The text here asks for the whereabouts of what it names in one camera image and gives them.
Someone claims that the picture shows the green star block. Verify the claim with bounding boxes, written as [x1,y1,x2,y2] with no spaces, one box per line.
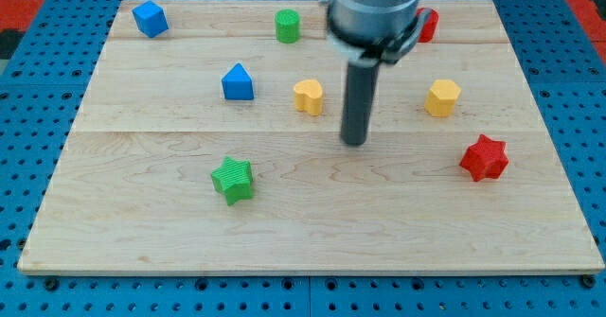
[211,156,254,206]

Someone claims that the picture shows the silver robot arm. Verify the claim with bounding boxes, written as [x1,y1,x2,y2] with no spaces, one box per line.
[319,0,431,67]

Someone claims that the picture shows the red star block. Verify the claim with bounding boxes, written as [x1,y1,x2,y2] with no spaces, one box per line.
[459,134,508,182]

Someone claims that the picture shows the yellow heart block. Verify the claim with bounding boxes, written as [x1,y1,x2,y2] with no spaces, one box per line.
[294,79,324,116]

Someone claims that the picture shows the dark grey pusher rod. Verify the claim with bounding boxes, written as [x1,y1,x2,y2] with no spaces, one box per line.
[340,62,380,146]

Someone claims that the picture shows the blue triangle block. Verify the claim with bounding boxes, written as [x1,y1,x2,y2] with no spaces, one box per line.
[222,63,255,100]

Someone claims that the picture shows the wooden board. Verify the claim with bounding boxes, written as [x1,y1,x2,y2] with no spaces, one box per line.
[18,0,604,276]

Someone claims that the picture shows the green cylinder block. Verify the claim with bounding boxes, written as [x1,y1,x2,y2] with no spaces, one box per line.
[275,9,300,44]

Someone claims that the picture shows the yellow hexagon block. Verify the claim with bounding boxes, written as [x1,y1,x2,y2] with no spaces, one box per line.
[424,79,462,117]

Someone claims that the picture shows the red cylinder block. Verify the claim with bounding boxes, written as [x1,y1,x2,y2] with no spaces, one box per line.
[419,9,439,43]

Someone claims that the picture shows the blue cube block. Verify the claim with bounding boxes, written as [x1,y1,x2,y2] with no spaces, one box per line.
[132,1,169,38]

